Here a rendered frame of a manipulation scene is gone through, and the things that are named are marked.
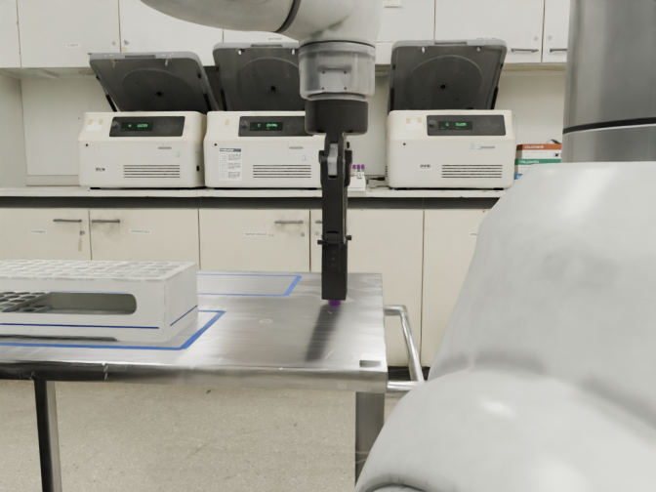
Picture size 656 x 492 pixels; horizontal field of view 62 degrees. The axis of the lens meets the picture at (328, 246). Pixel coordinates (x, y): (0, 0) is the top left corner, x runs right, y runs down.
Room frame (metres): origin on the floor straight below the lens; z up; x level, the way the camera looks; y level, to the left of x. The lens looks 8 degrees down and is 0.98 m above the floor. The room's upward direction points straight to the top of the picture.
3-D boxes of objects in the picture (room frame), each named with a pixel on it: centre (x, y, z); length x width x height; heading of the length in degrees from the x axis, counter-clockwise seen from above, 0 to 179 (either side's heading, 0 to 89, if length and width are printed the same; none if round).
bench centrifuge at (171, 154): (2.84, 0.86, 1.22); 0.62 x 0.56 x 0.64; 175
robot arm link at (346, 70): (0.67, -0.01, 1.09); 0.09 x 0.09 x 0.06
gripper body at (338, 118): (0.67, -0.01, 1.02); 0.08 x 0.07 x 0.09; 175
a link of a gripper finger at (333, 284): (0.66, -0.01, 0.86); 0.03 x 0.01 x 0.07; 85
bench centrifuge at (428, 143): (2.77, -0.57, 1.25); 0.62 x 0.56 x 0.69; 177
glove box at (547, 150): (2.90, -1.12, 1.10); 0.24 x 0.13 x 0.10; 86
